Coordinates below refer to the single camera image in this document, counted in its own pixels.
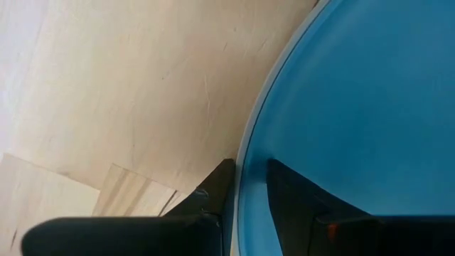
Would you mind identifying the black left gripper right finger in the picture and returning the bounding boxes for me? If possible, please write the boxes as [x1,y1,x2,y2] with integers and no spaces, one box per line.
[266,158,455,256]

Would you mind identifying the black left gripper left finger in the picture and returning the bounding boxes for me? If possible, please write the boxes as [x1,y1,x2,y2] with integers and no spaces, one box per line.
[21,158,237,256]

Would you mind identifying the blue plate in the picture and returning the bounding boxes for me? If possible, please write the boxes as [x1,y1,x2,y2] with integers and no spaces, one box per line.
[236,0,455,256]

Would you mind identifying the pale wooden panel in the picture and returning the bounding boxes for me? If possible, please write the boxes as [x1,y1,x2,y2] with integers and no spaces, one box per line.
[92,163,189,218]
[0,152,101,256]

